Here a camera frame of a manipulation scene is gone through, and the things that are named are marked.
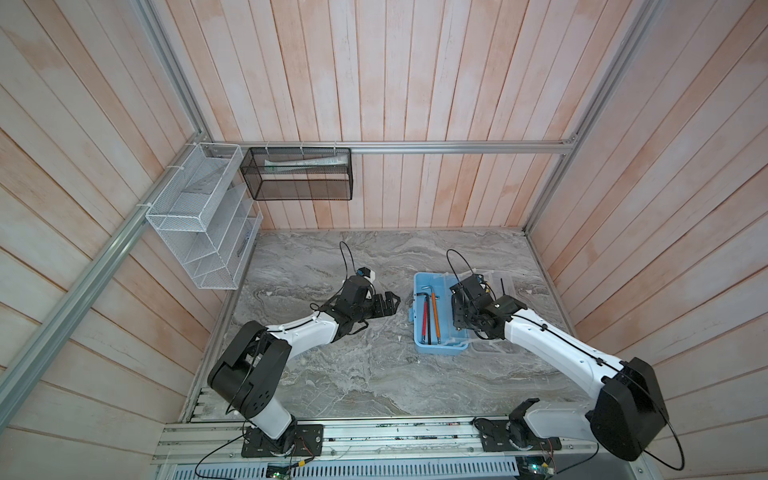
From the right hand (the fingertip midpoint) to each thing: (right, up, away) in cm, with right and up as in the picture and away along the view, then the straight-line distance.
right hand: (464, 314), depth 86 cm
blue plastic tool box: (-7, -2, +10) cm, 12 cm away
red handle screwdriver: (-10, -4, +8) cm, 14 cm away
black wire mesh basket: (-54, +47, +19) cm, 74 cm away
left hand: (-22, +2, +3) cm, 22 cm away
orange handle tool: (-6, -3, +10) cm, 12 cm away
